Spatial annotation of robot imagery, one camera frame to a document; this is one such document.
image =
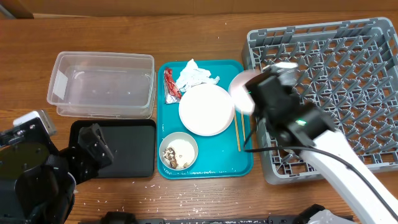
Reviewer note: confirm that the red foil wrapper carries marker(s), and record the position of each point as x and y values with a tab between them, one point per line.
172	93

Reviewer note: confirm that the small pink bowl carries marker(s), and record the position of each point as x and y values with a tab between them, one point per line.
240	94

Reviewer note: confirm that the crumpled white napkin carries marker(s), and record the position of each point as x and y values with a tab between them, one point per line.
192	76

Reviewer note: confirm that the large white plate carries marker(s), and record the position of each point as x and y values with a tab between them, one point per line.
206	110

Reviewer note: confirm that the grey bowl with rice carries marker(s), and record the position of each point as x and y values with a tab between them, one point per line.
178	151

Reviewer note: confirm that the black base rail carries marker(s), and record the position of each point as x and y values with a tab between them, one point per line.
314	214

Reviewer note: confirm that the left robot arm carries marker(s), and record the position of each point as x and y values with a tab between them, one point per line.
38	180

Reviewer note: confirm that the clear plastic bin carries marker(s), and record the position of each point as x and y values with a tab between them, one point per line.
103	85

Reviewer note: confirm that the grey dishwasher rack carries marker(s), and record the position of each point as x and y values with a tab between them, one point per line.
349	70

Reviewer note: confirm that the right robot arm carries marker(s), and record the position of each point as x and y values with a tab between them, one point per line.
311	134

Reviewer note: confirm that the teal serving tray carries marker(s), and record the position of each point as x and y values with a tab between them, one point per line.
218	155

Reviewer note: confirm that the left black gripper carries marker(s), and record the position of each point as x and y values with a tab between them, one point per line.
89	165

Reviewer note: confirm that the black plastic tray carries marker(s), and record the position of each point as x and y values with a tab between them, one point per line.
132	142

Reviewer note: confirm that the wooden chopstick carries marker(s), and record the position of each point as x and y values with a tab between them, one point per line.
237	131
243	126

